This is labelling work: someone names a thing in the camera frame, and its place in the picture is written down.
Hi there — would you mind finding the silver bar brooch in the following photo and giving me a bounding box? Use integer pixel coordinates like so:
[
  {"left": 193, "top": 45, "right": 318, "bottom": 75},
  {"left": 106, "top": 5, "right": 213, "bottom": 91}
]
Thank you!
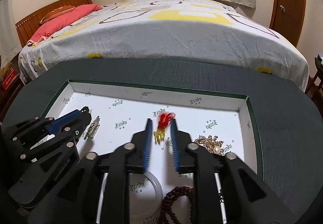
[{"left": 83, "top": 116, "right": 100, "bottom": 141}]

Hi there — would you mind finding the dark red bead necklace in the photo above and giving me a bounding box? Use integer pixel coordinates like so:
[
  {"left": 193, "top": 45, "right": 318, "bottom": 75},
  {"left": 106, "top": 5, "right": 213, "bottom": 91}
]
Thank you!
[{"left": 160, "top": 186, "right": 196, "bottom": 224}]

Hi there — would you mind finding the pearl flower brooch cluster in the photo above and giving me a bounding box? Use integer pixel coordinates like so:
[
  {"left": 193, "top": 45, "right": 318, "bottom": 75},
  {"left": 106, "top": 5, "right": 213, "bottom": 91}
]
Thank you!
[{"left": 194, "top": 135, "right": 224, "bottom": 155}]

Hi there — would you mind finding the white jade bangle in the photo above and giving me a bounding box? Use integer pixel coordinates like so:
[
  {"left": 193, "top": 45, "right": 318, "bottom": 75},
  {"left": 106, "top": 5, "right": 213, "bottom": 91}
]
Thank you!
[{"left": 101, "top": 172, "right": 163, "bottom": 220}]

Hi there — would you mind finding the red cord gold charm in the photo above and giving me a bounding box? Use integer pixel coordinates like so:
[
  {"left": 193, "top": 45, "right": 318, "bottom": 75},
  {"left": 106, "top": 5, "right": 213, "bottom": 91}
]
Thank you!
[{"left": 153, "top": 112, "right": 176, "bottom": 144}]

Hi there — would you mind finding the red box on nightstand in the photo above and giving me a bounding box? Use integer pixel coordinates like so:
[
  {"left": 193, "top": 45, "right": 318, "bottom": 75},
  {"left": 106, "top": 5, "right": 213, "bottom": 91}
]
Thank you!
[{"left": 1, "top": 69, "right": 19, "bottom": 90}]

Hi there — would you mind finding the dark green tray box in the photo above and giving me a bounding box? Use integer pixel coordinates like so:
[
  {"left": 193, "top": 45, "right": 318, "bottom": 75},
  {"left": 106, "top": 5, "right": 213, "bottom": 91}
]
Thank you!
[{"left": 42, "top": 80, "right": 263, "bottom": 223}]

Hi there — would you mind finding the dark green table cloth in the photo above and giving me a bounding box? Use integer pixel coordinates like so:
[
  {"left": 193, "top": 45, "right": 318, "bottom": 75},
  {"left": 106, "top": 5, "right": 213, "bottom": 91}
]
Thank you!
[{"left": 2, "top": 58, "right": 322, "bottom": 223}]

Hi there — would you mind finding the pink pillow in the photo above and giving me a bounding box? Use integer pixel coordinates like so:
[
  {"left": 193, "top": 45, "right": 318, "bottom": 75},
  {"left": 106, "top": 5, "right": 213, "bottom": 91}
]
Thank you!
[{"left": 26, "top": 4, "right": 103, "bottom": 46}]

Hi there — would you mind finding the wooden headboard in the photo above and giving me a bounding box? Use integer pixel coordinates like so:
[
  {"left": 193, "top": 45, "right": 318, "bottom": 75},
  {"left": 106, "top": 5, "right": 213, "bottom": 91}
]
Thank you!
[{"left": 15, "top": 0, "right": 93, "bottom": 48}]

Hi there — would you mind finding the orange cushion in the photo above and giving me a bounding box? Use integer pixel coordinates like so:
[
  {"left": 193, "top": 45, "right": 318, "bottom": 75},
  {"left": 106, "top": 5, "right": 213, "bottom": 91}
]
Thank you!
[{"left": 39, "top": 6, "right": 75, "bottom": 25}]

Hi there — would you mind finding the bed with patterned sheet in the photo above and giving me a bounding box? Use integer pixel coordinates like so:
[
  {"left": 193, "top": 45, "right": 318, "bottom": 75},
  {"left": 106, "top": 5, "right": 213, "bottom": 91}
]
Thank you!
[{"left": 18, "top": 0, "right": 309, "bottom": 90}]

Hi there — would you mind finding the wooden chair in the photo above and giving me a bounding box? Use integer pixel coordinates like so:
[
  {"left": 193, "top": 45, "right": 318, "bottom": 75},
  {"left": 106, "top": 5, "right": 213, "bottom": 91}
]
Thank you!
[{"left": 305, "top": 54, "right": 322, "bottom": 98}]

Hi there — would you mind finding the brown wooden door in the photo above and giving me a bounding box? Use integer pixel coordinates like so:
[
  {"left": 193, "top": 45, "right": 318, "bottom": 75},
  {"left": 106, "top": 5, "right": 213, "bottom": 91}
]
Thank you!
[{"left": 269, "top": 0, "right": 306, "bottom": 46}]

